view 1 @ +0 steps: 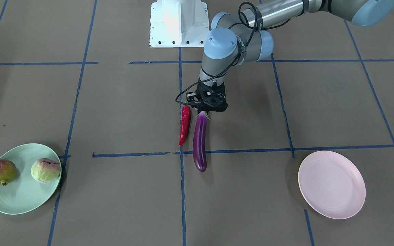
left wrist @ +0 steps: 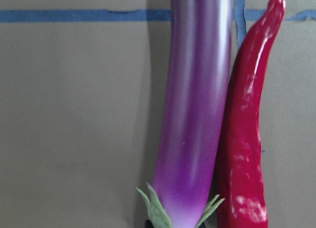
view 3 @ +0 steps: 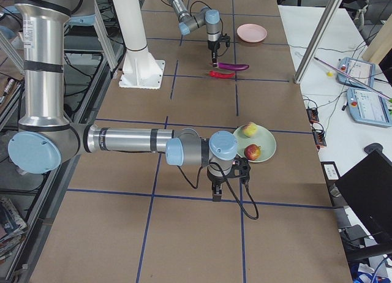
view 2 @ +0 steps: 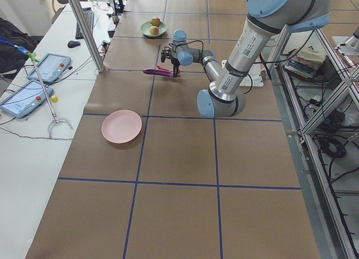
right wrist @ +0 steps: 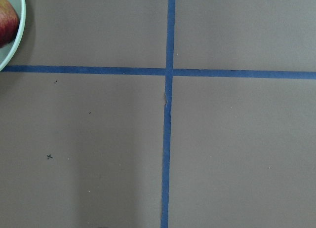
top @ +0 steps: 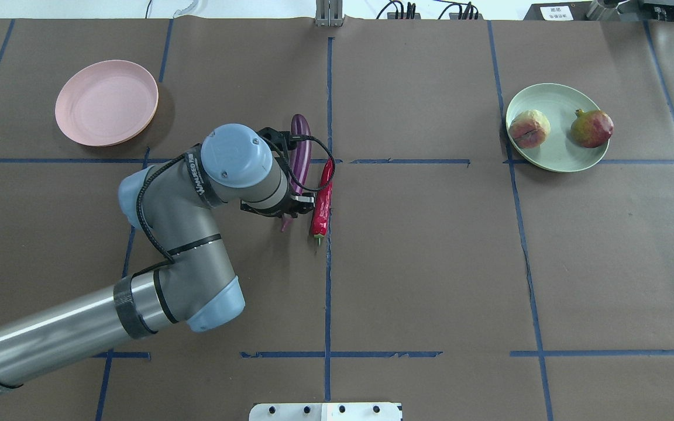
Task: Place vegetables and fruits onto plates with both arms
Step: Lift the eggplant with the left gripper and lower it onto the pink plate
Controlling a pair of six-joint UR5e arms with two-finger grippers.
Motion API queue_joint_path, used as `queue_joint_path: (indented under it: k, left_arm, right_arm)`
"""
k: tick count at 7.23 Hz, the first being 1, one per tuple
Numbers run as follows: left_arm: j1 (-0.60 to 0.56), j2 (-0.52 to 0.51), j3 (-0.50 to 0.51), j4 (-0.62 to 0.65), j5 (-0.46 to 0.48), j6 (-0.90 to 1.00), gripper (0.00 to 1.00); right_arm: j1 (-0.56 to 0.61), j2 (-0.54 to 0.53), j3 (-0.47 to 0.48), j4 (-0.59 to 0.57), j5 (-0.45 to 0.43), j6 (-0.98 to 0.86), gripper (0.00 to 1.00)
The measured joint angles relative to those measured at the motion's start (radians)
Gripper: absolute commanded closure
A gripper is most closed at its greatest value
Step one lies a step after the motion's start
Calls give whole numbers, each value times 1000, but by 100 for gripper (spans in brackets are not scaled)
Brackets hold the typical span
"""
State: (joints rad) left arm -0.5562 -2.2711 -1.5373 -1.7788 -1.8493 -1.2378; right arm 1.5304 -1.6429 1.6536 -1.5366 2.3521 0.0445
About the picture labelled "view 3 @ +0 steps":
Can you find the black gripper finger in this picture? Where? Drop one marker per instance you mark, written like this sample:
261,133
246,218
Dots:
214,58
217,192

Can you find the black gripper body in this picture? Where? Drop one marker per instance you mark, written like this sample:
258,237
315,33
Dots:
212,46
216,181

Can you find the red yellow pomegranate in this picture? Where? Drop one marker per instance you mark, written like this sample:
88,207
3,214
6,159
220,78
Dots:
252,152

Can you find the red chili pepper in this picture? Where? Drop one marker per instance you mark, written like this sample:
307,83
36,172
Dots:
220,75

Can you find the purple eggplant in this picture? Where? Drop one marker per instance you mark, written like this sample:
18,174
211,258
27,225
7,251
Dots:
232,67

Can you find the green pink peach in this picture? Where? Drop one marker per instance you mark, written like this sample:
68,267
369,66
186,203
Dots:
249,129

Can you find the pink plate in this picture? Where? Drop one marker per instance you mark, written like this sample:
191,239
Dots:
251,33

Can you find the orange circuit board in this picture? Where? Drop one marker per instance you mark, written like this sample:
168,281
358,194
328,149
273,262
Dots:
317,129

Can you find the black monitor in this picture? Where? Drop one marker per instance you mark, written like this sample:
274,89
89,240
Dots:
366,188

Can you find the blue teach pendant near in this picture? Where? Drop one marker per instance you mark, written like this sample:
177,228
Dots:
367,107

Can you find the blue teach pendant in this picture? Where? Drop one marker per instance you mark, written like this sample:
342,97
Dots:
361,70
367,107

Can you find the blue teach pendant far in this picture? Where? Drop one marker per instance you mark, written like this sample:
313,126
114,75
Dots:
361,70

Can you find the stack of books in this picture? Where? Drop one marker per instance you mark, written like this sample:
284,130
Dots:
13,228

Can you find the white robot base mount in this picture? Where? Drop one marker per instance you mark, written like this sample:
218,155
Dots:
140,68

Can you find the aluminium frame post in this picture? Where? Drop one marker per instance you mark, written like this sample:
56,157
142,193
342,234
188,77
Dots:
322,25

